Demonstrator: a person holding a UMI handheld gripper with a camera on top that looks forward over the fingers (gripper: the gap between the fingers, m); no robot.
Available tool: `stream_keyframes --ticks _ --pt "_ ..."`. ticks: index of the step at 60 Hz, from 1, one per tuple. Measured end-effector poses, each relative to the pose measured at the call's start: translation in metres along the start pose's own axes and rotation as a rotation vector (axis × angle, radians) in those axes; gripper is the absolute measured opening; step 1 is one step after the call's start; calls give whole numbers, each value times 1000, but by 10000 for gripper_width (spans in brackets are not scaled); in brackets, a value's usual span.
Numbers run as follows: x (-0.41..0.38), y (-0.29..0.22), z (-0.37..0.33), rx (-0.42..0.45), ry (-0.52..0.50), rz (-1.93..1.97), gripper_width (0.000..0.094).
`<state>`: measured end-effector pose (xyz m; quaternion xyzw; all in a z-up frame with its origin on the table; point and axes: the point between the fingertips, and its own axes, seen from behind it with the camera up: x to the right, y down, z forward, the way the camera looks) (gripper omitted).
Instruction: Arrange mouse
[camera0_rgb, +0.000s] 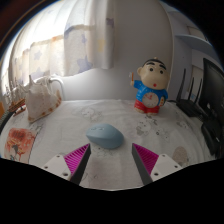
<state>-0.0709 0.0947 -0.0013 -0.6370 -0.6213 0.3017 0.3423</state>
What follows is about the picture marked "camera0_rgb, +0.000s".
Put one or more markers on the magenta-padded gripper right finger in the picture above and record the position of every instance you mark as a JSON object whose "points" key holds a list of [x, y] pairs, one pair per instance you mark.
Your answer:
{"points": [[146, 159]]}

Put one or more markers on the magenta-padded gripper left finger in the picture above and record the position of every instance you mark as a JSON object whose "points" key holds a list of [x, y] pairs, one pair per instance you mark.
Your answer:
{"points": [[77, 159]]}

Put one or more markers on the light blue computer mouse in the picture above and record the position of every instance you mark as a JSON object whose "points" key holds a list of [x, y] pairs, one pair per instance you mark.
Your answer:
{"points": [[105, 136]]}

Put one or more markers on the red printed mouse pad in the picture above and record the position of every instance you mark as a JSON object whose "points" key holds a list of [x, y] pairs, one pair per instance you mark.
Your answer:
{"points": [[18, 143]]}

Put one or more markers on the white printed tablecloth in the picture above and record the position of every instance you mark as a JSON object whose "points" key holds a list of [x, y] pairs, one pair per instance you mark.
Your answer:
{"points": [[110, 113]]}

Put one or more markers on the large white conch shell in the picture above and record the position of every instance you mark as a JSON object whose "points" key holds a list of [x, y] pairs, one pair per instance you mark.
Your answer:
{"points": [[41, 101]]}

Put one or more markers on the black router with antennas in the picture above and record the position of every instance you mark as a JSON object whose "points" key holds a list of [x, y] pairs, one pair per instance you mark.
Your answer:
{"points": [[190, 106]]}

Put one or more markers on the cartoon boy clock figurine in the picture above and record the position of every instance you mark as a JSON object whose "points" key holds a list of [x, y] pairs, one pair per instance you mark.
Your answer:
{"points": [[151, 86]]}

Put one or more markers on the small black box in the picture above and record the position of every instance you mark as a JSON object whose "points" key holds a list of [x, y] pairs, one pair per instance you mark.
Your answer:
{"points": [[215, 133]]}

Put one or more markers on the black computer monitor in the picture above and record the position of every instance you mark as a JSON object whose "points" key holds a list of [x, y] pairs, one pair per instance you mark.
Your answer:
{"points": [[215, 86]]}

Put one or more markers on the white star-print curtain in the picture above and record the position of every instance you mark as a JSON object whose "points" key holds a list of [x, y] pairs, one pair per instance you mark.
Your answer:
{"points": [[66, 40]]}

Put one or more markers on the white wall shelf unit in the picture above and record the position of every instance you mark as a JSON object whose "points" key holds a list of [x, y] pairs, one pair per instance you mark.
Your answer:
{"points": [[196, 41]]}

